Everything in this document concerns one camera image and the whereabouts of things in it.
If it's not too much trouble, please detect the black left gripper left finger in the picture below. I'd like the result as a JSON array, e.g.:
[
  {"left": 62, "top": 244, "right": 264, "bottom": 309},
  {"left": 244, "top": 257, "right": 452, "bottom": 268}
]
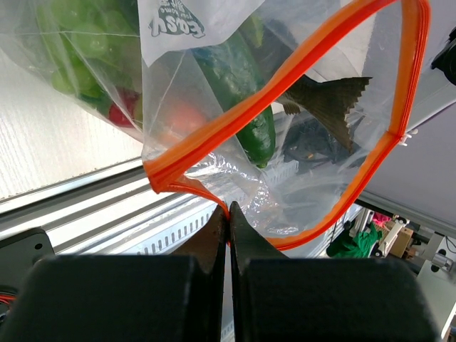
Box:
[{"left": 1, "top": 208, "right": 226, "bottom": 341}]

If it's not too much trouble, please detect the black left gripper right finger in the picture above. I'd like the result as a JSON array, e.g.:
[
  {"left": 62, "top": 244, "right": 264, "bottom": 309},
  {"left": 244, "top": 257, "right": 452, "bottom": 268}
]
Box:
[{"left": 229, "top": 202, "right": 440, "bottom": 341}]

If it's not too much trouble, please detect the clear orange-zipper zip bag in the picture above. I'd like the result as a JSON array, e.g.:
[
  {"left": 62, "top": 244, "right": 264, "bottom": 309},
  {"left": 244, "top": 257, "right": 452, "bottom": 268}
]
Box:
[{"left": 1, "top": 1, "right": 430, "bottom": 251}]

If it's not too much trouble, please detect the red toy chili pepper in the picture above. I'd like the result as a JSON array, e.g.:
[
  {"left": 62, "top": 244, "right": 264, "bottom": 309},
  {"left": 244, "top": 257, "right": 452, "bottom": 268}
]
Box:
[{"left": 108, "top": 88, "right": 143, "bottom": 128}]

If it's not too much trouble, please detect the grey toy fish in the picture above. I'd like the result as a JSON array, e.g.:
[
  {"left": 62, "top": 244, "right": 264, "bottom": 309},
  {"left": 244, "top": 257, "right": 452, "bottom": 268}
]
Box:
[{"left": 276, "top": 75, "right": 371, "bottom": 152}]

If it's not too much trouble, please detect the dark green toy cucumber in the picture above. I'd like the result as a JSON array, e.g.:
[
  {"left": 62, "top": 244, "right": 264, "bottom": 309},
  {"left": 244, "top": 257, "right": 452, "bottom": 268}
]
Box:
[{"left": 192, "top": 32, "right": 276, "bottom": 168}]

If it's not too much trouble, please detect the green toy lettuce leaf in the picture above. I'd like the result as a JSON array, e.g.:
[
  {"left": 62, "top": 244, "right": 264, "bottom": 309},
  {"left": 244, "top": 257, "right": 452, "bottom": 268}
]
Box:
[{"left": 36, "top": 1, "right": 141, "bottom": 115}]

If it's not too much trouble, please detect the white slotted cable duct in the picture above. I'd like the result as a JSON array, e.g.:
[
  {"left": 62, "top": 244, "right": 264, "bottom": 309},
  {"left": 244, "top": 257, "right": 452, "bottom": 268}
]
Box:
[{"left": 135, "top": 156, "right": 300, "bottom": 256}]

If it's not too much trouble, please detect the aluminium front rail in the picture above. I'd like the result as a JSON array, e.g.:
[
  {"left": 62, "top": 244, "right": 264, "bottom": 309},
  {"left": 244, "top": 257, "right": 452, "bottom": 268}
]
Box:
[{"left": 0, "top": 156, "right": 222, "bottom": 256}]

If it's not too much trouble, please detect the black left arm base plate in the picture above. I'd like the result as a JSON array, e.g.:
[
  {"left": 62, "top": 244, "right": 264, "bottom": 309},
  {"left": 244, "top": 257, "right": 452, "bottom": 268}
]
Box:
[{"left": 0, "top": 228, "right": 55, "bottom": 291}]

